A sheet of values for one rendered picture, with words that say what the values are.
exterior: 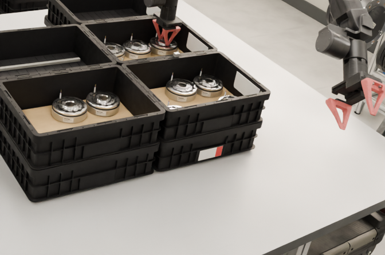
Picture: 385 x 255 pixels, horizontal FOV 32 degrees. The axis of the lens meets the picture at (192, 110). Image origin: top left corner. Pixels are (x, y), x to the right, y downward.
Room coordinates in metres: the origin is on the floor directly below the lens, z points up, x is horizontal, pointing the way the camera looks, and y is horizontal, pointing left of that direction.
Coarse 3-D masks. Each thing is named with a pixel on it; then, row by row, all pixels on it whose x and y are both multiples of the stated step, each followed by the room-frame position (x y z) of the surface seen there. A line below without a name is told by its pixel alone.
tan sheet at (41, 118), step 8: (120, 104) 1.78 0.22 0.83; (24, 112) 1.62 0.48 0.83; (32, 112) 1.63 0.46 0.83; (40, 112) 1.64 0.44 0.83; (48, 112) 1.65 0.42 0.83; (88, 112) 1.70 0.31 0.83; (120, 112) 1.73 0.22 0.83; (128, 112) 1.74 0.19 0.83; (32, 120) 1.59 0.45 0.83; (40, 120) 1.60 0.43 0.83; (48, 120) 1.61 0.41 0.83; (56, 120) 1.62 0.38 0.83; (88, 120) 1.65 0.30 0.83; (96, 120) 1.66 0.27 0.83; (104, 120) 1.67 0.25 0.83; (40, 128) 1.56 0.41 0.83; (48, 128) 1.57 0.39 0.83; (56, 128) 1.58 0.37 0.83; (64, 128) 1.58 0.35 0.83
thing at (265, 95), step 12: (156, 60) 1.93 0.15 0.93; (168, 60) 1.96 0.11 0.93; (228, 60) 2.05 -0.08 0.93; (144, 84) 1.76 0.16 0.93; (156, 96) 1.70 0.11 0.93; (240, 96) 1.81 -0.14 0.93; (252, 96) 1.83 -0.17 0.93; (264, 96) 1.86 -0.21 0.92; (168, 108) 1.65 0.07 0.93; (180, 108) 1.66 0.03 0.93; (192, 108) 1.68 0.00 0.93; (204, 108) 1.71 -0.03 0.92; (216, 108) 1.74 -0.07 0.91
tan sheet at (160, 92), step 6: (156, 90) 1.92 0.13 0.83; (162, 90) 1.93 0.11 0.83; (222, 90) 2.01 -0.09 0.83; (162, 96) 1.88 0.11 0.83; (198, 96) 1.93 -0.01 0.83; (174, 102) 1.86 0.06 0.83; (180, 102) 1.87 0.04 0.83; (192, 102) 1.89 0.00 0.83; (198, 102) 1.90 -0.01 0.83; (204, 102) 1.90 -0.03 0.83
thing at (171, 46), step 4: (152, 40) 2.22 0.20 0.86; (156, 40) 2.23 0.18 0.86; (172, 40) 2.26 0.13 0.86; (152, 44) 2.19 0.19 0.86; (156, 44) 2.20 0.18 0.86; (160, 44) 2.20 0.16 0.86; (172, 44) 2.23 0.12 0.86; (176, 44) 2.23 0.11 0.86; (160, 48) 2.18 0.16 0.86; (164, 48) 2.18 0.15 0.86; (168, 48) 2.18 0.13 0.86; (172, 48) 2.19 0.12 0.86
